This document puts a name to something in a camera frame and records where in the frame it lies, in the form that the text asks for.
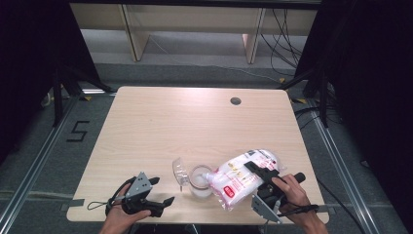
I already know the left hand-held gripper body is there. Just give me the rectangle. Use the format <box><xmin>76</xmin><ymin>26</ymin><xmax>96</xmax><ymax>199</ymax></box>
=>
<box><xmin>121</xmin><ymin>171</ymin><xmax>164</xmax><ymax>218</ymax></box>

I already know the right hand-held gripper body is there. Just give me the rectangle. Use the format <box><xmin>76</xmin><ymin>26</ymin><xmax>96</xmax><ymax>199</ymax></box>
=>
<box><xmin>251</xmin><ymin>172</ymin><xmax>307</xmax><ymax>225</ymax></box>

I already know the white plastic pouch red label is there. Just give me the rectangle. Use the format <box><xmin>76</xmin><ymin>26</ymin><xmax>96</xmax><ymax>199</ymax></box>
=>
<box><xmin>205</xmin><ymin>148</ymin><xmax>288</xmax><ymax>212</ymax></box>

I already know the person's right hand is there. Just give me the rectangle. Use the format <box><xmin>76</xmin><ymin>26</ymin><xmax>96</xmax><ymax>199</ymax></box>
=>
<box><xmin>271</xmin><ymin>174</ymin><xmax>319</xmax><ymax>226</ymax></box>

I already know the person's left hand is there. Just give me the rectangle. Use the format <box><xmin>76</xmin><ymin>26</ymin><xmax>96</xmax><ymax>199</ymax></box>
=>
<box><xmin>102</xmin><ymin>191</ymin><xmax>152</xmax><ymax>230</ymax></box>

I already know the black metal stand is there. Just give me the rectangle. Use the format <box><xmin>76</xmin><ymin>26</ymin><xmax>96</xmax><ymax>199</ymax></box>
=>
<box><xmin>52</xmin><ymin>62</ymin><xmax>115</xmax><ymax>128</ymax></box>
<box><xmin>278</xmin><ymin>62</ymin><xmax>330</xmax><ymax>129</ymax></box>

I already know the black curtain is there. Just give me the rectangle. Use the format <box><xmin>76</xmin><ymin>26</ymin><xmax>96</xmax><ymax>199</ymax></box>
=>
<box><xmin>0</xmin><ymin>0</ymin><xmax>101</xmax><ymax>164</ymax></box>
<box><xmin>293</xmin><ymin>0</ymin><xmax>413</xmax><ymax>228</ymax></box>

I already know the beige wooden desk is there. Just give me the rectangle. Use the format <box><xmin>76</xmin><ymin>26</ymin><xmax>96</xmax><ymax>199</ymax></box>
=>
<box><xmin>69</xmin><ymin>3</ymin><xmax>319</xmax><ymax>64</ymax></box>

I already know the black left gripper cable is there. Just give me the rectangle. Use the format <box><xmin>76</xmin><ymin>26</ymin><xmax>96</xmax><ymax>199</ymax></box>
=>
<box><xmin>86</xmin><ymin>175</ymin><xmax>137</xmax><ymax>212</ymax></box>

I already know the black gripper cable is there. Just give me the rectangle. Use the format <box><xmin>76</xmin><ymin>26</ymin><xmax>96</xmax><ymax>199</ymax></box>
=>
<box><xmin>277</xmin><ymin>178</ymin><xmax>369</xmax><ymax>234</ymax></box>
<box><xmin>86</xmin><ymin>175</ymin><xmax>137</xmax><ymax>212</ymax></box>

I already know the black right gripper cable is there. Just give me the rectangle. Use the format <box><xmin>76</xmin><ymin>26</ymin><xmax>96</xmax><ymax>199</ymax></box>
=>
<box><xmin>277</xmin><ymin>178</ymin><xmax>369</xmax><ymax>234</ymax></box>

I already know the aluminium floor rail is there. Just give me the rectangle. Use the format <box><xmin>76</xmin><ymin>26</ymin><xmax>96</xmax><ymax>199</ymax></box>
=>
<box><xmin>306</xmin><ymin>105</ymin><xmax>382</xmax><ymax>234</ymax></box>
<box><xmin>0</xmin><ymin>93</ymin><xmax>84</xmax><ymax>230</ymax></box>

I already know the bundle of black cables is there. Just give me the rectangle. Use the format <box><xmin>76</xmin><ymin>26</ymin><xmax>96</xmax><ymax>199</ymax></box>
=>
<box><xmin>260</xmin><ymin>9</ymin><xmax>308</xmax><ymax>78</ymax></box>

